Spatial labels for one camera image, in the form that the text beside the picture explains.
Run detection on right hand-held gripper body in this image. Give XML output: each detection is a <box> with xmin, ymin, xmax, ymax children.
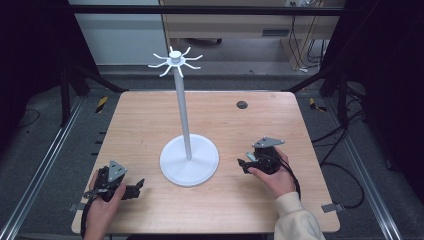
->
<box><xmin>248</xmin><ymin>136</ymin><xmax>286</xmax><ymax>176</ymax></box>

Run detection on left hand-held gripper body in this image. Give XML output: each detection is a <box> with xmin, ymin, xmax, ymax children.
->
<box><xmin>83</xmin><ymin>159</ymin><xmax>130</xmax><ymax>203</ymax></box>

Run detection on person's right hand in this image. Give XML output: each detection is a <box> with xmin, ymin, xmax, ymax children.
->
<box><xmin>247</xmin><ymin>147</ymin><xmax>298</xmax><ymax>200</ymax></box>

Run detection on person's left hand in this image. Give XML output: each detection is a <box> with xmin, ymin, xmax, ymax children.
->
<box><xmin>85</xmin><ymin>169</ymin><xmax>128</xmax><ymax>232</ymax></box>

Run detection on white hook stand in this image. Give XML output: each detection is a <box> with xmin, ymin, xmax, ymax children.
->
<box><xmin>147</xmin><ymin>45</ymin><xmax>220</xmax><ymax>188</ymax></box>

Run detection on yellow black floor tape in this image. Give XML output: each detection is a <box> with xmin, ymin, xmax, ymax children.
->
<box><xmin>95</xmin><ymin>95</ymin><xmax>110</xmax><ymax>115</ymax></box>
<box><xmin>308</xmin><ymin>97</ymin><xmax>329</xmax><ymax>113</ymax></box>

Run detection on white cabinet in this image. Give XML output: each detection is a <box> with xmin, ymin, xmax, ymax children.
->
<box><xmin>68</xmin><ymin>0</ymin><xmax>170</xmax><ymax>66</ymax></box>

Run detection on dark curtain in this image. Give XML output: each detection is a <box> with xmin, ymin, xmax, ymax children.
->
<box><xmin>319</xmin><ymin>0</ymin><xmax>424</xmax><ymax>196</ymax></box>
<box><xmin>0</xmin><ymin>0</ymin><xmax>100</xmax><ymax>153</ymax></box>

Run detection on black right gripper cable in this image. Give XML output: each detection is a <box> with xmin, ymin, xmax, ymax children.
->
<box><xmin>278</xmin><ymin>156</ymin><xmax>302</xmax><ymax>202</ymax></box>

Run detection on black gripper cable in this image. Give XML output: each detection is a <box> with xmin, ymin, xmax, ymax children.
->
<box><xmin>278</xmin><ymin>156</ymin><xmax>302</xmax><ymax>202</ymax></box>
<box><xmin>79</xmin><ymin>195</ymin><xmax>96</xmax><ymax>240</ymax></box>

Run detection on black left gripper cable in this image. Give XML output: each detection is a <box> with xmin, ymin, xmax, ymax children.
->
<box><xmin>79</xmin><ymin>195</ymin><xmax>96</xmax><ymax>240</ymax></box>

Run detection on grey metal table bracket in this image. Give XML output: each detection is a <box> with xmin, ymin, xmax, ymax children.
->
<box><xmin>320</xmin><ymin>202</ymin><xmax>346</xmax><ymax>214</ymax></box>
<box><xmin>67</xmin><ymin>202</ymin><xmax>86</xmax><ymax>213</ymax></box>

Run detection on aluminium floor rail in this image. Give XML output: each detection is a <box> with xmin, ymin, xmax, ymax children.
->
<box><xmin>324</xmin><ymin>96</ymin><xmax>405</xmax><ymax>240</ymax></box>
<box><xmin>0</xmin><ymin>95</ymin><xmax>86</xmax><ymax>240</ymax></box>

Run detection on thin black floor cables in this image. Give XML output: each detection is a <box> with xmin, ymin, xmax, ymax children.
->
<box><xmin>311</xmin><ymin>87</ymin><xmax>368</xmax><ymax>168</ymax></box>

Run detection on black metal frame stand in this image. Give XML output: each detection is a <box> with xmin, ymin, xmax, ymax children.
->
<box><xmin>58</xmin><ymin>61</ymin><xmax>129</xmax><ymax>128</ymax></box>
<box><xmin>285</xmin><ymin>61</ymin><xmax>352</xmax><ymax>128</ymax></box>

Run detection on thick black floor cable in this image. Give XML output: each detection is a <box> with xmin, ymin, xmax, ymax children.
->
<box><xmin>319</xmin><ymin>161</ymin><xmax>366</xmax><ymax>211</ymax></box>

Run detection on thin black floor cable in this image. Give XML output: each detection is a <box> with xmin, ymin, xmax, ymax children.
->
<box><xmin>15</xmin><ymin>107</ymin><xmax>42</xmax><ymax>130</ymax></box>

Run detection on hanging black cables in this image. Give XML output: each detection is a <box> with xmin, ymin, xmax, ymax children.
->
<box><xmin>289</xmin><ymin>14</ymin><xmax>330</xmax><ymax>73</ymax></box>

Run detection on black horizontal frame bar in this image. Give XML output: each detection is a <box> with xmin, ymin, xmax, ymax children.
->
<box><xmin>68</xmin><ymin>4</ymin><xmax>348</xmax><ymax>17</ymax></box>

